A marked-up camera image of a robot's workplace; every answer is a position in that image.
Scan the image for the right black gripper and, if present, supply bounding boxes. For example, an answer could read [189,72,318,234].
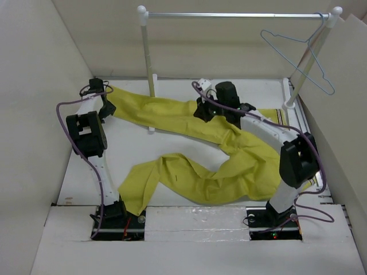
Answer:
[194,91,228,122]

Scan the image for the yellow trousers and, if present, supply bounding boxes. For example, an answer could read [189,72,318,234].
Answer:
[108,88,280,215]

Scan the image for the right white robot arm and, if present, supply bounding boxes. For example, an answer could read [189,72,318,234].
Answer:
[192,79,319,226]

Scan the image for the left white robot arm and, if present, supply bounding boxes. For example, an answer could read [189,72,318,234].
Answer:
[66,78,128,229]

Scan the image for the white and metal clothes rack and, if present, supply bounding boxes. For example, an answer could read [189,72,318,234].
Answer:
[135,4,342,134]

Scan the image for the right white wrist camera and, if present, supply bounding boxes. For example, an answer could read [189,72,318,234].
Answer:
[197,78,212,95]

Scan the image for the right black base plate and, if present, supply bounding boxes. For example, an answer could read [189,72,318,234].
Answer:
[243,207,302,241]

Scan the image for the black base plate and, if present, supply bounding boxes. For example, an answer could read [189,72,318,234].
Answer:
[92,210,146,241]
[243,207,302,241]

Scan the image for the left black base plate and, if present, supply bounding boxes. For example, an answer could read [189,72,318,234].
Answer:
[92,210,146,241]

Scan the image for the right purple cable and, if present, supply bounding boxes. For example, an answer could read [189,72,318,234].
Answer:
[191,81,335,233]

